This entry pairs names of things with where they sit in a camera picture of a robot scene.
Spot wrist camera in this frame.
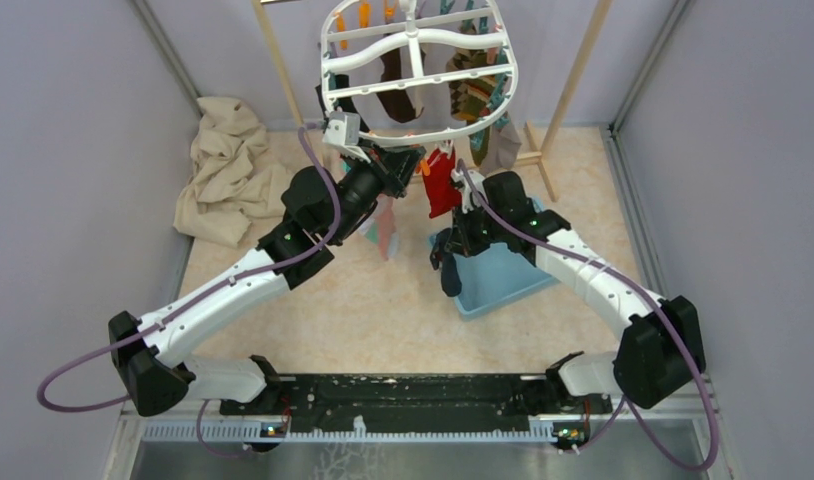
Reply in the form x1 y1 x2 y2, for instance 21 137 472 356
323 111 371 163
450 167 483 214

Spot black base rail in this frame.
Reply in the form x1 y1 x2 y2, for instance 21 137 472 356
219 374 595 436

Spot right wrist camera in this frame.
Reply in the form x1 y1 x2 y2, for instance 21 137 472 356
450 167 483 214

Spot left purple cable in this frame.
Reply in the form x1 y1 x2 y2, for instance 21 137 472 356
37 123 343 415

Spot black sock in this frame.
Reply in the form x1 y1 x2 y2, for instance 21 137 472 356
314 74 369 134

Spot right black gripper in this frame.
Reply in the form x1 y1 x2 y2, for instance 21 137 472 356
446 198 508 258

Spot white hanger clip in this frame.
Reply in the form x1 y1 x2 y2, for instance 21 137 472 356
436 140 456 158

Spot argyle patterned sock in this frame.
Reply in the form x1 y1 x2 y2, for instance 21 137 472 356
446 49 506 124

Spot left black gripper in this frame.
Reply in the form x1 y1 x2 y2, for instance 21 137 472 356
329 137 426 244

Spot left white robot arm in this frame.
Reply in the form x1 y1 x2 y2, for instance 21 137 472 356
108 142 425 417

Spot light blue plastic basket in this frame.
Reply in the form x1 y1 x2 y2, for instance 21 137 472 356
428 231 559 321

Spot dark navy sock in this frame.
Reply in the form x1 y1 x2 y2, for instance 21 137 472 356
429 228 462 298

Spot dark brown sock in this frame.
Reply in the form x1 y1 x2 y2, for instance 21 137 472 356
376 50 423 124

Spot orange hanger clip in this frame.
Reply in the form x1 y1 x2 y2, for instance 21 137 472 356
415 159 431 177

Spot wooden hanging rack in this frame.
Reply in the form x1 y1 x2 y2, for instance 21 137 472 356
250 1 613 202

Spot pink patterned sock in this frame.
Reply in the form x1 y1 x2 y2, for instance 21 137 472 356
358 195 399 261

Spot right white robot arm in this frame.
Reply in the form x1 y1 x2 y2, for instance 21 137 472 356
445 168 706 412

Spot beige crumpled cloth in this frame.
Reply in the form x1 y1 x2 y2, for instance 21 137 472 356
173 96 295 248

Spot grey sock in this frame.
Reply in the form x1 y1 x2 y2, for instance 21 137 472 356
469 122 522 176

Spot white round clip hanger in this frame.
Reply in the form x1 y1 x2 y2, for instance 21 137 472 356
320 1 519 148

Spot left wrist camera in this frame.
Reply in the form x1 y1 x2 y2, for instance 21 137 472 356
323 111 371 163

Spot red sock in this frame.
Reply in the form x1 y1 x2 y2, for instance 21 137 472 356
421 149 461 219

